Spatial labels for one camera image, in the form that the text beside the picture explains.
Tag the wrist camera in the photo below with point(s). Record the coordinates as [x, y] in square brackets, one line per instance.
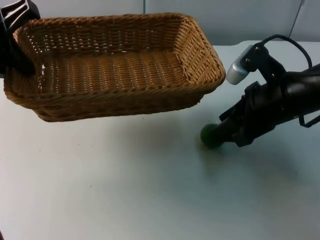
[240, 70]

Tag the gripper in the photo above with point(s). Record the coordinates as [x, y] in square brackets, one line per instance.
[260, 112]
[17, 12]

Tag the green ball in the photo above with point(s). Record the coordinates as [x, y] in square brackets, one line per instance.
[207, 137]

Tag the pale brown wicker basket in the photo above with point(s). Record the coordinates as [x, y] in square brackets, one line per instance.
[120, 75]

